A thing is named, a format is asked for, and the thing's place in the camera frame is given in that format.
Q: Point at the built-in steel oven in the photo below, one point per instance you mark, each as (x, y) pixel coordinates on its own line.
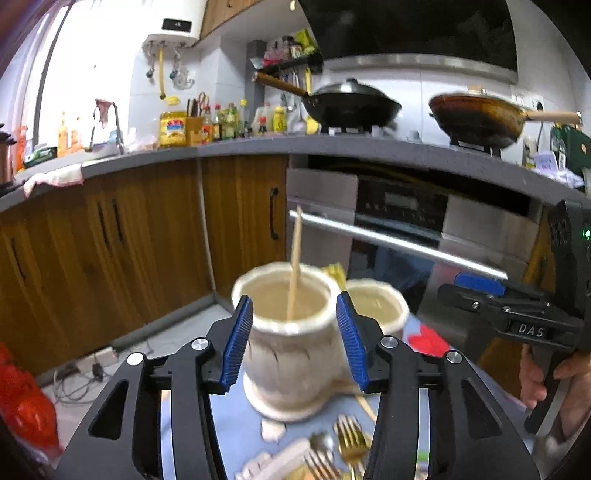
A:
(401, 203)

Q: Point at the kitchen faucet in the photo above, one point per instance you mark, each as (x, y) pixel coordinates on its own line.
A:
(117, 129)

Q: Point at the orange bottle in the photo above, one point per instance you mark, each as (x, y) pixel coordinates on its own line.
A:
(76, 138)
(63, 138)

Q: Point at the row of condiment bottles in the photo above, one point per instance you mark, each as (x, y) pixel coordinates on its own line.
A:
(231, 122)

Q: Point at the dark green box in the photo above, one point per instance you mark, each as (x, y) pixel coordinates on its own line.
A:
(577, 147)

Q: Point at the wooden chopstick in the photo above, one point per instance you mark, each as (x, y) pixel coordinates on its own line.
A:
(295, 258)
(364, 406)

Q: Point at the yellow cooking oil bottle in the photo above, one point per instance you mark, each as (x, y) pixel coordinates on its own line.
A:
(172, 130)

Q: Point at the black wall spice shelf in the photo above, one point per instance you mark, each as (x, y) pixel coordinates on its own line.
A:
(291, 60)

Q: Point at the blue printed tablecloth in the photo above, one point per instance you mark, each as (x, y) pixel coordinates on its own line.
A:
(240, 429)

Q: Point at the white and pink cloth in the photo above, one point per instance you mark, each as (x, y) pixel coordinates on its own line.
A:
(55, 177)

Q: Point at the white power strip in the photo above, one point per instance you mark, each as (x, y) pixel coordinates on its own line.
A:
(99, 360)

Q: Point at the cream ceramic double utensil holder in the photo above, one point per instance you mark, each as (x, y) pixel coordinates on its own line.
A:
(286, 364)

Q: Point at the gold fork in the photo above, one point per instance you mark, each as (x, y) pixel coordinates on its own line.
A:
(351, 443)

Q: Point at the person's right hand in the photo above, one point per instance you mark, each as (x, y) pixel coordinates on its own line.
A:
(531, 378)

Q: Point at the wooden wall cabinet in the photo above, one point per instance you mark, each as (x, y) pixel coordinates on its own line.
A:
(221, 14)

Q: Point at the white water heater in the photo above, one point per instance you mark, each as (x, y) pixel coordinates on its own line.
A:
(173, 23)

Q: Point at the wooden base cabinets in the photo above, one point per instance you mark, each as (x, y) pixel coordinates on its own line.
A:
(152, 240)

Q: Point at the yellow utensil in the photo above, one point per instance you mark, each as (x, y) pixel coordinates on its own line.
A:
(336, 274)

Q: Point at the brown metal pot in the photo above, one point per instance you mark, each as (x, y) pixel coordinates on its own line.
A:
(5, 157)

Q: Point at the red plastic bag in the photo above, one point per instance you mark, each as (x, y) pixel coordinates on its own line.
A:
(23, 401)

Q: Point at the black wok with lid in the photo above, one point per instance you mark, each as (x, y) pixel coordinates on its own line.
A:
(351, 106)

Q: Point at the black range hood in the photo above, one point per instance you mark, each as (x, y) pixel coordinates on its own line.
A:
(406, 32)

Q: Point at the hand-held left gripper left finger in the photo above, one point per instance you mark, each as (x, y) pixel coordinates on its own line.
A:
(236, 341)

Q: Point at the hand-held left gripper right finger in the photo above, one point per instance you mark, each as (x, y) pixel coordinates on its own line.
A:
(352, 341)

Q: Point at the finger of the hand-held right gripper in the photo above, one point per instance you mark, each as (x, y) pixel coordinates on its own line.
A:
(480, 284)
(471, 302)

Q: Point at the wooden knife block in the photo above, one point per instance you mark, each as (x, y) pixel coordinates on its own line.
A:
(195, 129)

